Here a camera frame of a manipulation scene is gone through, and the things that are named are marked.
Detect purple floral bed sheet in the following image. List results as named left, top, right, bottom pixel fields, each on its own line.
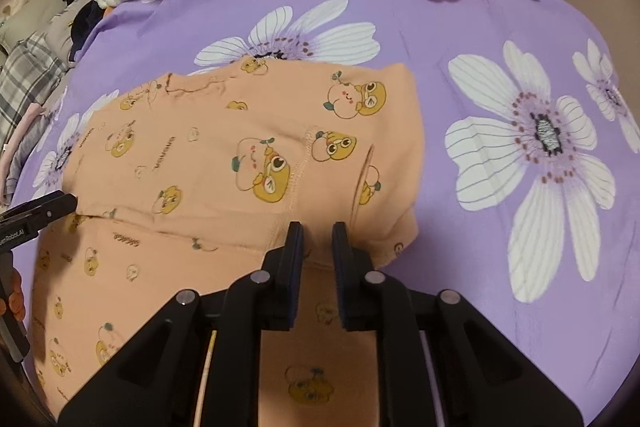
left=15, top=0, right=639, bottom=421

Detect orange cartoon print shirt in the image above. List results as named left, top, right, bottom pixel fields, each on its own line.
left=32, top=58, right=424, bottom=426

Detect pink and grey folded clothes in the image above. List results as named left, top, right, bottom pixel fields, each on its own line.
left=0, top=103, right=43, bottom=198

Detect left hand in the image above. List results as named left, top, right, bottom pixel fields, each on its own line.
left=0, top=269, right=26, bottom=322

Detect grey plaid pillow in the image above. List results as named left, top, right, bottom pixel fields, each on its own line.
left=0, top=32, right=68, bottom=146

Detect dark navy garment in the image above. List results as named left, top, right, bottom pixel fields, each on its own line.
left=68, top=0, right=105, bottom=63

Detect beige headboard cushion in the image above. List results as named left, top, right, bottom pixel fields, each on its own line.
left=1, top=0, right=66, bottom=54

